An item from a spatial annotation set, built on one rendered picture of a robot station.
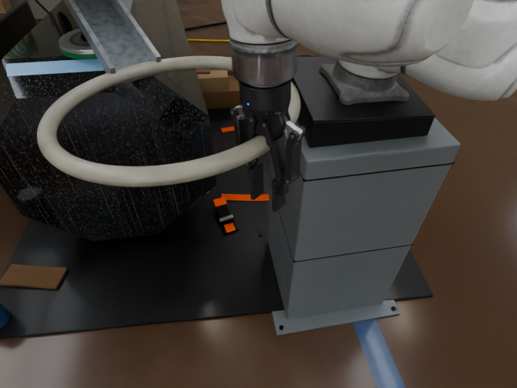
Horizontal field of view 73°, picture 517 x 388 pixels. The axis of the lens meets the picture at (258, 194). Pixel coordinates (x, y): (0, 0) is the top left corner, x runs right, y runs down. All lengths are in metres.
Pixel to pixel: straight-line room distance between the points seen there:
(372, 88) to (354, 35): 0.61
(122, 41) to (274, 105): 0.62
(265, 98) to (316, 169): 0.39
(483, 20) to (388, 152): 0.32
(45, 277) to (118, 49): 1.08
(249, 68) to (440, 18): 0.24
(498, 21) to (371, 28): 0.48
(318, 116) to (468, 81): 0.30
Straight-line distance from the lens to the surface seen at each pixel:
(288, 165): 0.55
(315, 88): 0.95
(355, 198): 0.97
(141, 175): 0.52
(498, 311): 1.76
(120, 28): 1.09
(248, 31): 0.46
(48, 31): 1.54
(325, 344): 1.44
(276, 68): 0.48
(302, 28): 0.37
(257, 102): 0.50
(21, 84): 1.33
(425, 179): 1.03
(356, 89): 0.92
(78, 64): 1.28
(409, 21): 0.31
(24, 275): 1.82
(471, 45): 0.79
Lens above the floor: 1.31
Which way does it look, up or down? 44 degrees down
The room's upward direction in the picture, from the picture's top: straight up
